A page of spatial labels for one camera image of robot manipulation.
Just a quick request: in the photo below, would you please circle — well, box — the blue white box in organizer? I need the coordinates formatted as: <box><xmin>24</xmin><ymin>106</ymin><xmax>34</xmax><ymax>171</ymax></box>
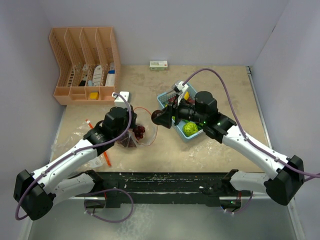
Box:
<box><xmin>104</xmin><ymin>62</ymin><xmax>116</xmax><ymax>87</ymax></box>

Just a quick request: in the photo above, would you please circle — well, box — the small white green box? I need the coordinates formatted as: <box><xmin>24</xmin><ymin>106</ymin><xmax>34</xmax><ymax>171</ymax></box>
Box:
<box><xmin>149</xmin><ymin>60</ymin><xmax>168</xmax><ymax>71</ymax></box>

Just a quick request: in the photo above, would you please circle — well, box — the clear orange-zip bag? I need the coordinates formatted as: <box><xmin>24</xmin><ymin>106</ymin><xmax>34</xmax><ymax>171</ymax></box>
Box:
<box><xmin>116</xmin><ymin>106</ymin><xmax>158</xmax><ymax>149</ymax></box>

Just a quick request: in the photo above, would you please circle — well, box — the red grape bunch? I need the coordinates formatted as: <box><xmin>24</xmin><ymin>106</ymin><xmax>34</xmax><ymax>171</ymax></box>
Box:
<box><xmin>168</xmin><ymin>96</ymin><xmax>195</xmax><ymax>105</ymax></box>
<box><xmin>116</xmin><ymin>125</ymin><xmax>146</xmax><ymax>148</ymax></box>

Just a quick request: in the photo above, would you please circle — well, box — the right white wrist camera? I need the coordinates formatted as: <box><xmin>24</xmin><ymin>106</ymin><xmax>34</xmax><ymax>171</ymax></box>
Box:
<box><xmin>171</xmin><ymin>81</ymin><xmax>189</xmax><ymax>95</ymax></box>

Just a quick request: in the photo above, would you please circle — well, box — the orange desk file organizer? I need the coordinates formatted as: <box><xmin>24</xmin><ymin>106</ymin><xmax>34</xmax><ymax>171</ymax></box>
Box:
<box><xmin>49</xmin><ymin>26</ymin><xmax>122</xmax><ymax>106</ymax></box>

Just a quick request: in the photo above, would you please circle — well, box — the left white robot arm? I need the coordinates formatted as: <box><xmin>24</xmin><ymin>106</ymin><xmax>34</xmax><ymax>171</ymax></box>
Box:
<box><xmin>13</xmin><ymin>106</ymin><xmax>137</xmax><ymax>221</ymax></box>

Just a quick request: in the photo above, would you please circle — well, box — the yellow banana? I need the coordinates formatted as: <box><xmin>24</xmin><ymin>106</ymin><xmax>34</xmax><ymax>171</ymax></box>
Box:
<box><xmin>183</xmin><ymin>91</ymin><xmax>190</xmax><ymax>101</ymax></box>

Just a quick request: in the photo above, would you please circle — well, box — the light blue plastic basket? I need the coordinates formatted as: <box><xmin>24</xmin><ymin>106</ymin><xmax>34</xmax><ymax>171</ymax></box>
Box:
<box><xmin>157</xmin><ymin>91</ymin><xmax>203</xmax><ymax>143</ymax></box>

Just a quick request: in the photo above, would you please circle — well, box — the green bumpy fruit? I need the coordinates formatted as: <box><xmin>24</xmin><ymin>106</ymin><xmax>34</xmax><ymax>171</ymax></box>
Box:
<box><xmin>182</xmin><ymin>121</ymin><xmax>199</xmax><ymax>137</ymax></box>

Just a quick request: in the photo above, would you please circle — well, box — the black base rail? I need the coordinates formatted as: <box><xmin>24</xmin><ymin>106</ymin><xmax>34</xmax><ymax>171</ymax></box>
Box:
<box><xmin>81</xmin><ymin>170</ymin><xmax>251</xmax><ymax>209</ymax></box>

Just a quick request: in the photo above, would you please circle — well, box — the yellow block in organizer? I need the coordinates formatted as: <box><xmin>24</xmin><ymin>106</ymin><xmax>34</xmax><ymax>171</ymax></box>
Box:
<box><xmin>89</xmin><ymin>92</ymin><xmax>99</xmax><ymax>100</ymax></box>

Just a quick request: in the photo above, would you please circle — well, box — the white tube in organizer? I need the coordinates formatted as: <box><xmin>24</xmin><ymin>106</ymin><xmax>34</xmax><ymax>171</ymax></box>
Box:
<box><xmin>92</xmin><ymin>65</ymin><xmax>103</xmax><ymax>87</ymax></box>

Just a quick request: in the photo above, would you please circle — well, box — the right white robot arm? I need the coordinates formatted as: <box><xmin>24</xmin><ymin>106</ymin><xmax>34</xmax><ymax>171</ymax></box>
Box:
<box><xmin>151</xmin><ymin>91</ymin><xmax>305</xmax><ymax>206</ymax></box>

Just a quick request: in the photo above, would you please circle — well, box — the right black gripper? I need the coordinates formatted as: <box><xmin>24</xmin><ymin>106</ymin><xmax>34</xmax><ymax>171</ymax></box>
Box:
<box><xmin>153</xmin><ymin>93</ymin><xmax>207</xmax><ymax>129</ymax></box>

